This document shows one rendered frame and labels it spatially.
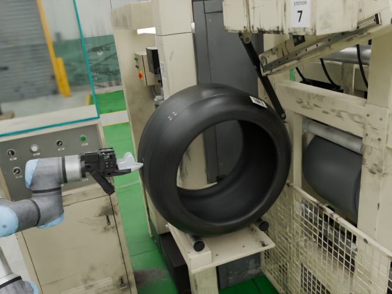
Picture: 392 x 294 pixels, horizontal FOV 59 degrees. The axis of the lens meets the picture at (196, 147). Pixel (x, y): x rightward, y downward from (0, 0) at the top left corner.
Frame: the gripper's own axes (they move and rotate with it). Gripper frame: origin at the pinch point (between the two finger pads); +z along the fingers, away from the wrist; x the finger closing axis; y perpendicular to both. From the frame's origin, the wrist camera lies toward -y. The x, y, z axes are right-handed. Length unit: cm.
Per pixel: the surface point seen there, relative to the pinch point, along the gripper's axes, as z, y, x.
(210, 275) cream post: 40, -79, 27
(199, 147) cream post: 32.7, -5.0, 26.6
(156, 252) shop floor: 29, -121, 113
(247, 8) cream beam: 41, 54, 4
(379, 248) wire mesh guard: 64, -16, -49
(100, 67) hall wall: 56, -60, 904
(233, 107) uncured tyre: 30.2, 22.5, -11.7
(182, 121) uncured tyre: 13.1, 18.3, -10.0
